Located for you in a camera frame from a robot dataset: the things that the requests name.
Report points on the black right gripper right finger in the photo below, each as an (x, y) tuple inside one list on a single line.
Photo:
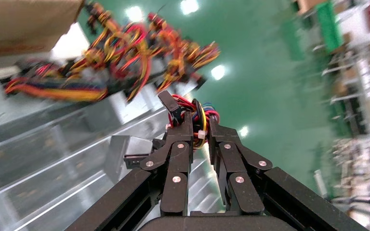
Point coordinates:
[(242, 185)]

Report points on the brown cardboard box with dividers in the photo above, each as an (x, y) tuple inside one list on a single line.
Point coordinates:
[(19, 22)]

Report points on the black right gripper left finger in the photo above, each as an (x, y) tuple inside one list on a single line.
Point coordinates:
[(175, 178)]

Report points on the clear acrylic divided tray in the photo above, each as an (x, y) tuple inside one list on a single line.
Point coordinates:
[(44, 178)]

